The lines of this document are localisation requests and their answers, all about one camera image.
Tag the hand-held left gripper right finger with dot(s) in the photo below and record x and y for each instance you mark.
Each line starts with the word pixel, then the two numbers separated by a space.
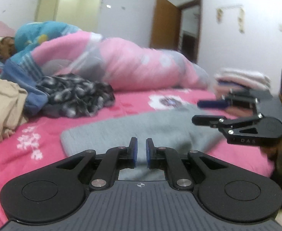
pixel 148 153

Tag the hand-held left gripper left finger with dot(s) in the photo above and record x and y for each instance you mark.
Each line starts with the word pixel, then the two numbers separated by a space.
pixel 134 153

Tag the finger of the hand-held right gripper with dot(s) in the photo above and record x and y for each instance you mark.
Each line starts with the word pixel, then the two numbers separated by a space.
pixel 210 104
pixel 203 120

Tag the gray sweatpants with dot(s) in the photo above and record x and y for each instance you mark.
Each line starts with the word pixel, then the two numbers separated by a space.
pixel 155 125

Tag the stack of folded clothes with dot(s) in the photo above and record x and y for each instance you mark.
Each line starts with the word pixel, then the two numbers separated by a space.
pixel 244 79

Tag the dark cabinet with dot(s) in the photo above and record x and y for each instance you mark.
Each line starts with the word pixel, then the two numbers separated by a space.
pixel 189 45

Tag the black white plaid shirt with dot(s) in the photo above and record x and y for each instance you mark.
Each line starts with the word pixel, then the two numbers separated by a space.
pixel 78 93

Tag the brown wooden door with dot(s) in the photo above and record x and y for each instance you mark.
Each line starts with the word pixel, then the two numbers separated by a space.
pixel 165 24

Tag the pink floral duvet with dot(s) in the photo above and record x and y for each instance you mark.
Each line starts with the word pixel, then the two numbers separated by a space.
pixel 126 60

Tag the beige garment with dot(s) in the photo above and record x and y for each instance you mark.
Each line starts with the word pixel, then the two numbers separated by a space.
pixel 4 108

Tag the blue garment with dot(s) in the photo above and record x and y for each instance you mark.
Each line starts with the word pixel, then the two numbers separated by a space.
pixel 18 77

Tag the cream wardrobe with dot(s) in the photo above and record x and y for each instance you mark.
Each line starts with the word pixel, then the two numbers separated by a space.
pixel 68 12

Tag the beige wall decoration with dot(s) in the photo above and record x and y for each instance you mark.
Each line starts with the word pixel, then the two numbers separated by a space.
pixel 241 20

